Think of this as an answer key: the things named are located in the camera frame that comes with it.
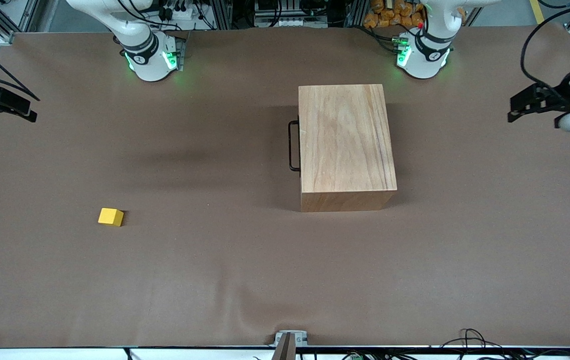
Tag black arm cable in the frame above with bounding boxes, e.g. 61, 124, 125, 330
0, 37, 41, 102
520, 0, 570, 88

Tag black base cable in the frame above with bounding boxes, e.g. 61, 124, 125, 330
357, 25, 401, 53

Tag wooden cabinet box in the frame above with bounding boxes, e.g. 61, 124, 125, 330
298, 84, 398, 213

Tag brown table cover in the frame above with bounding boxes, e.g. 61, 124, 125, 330
0, 27, 570, 349

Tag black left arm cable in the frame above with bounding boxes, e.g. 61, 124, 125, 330
520, 0, 570, 88

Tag white power strip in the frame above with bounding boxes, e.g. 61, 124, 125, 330
157, 2, 200, 22

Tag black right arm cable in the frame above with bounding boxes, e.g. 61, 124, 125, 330
0, 37, 41, 102

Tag aluminium frame post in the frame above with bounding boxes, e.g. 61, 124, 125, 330
210, 0, 233, 31
350, 0, 370, 28

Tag metal table clamp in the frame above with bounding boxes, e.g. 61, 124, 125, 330
271, 330, 309, 360

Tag white slotted rail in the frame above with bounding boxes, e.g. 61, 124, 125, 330
254, 16, 329, 29

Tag yellow block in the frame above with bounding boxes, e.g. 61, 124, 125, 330
98, 207, 125, 228

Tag black tangled cables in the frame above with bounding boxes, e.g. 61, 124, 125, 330
440, 328, 570, 360

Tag pile of orange objects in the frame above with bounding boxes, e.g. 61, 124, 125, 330
363, 0, 426, 30

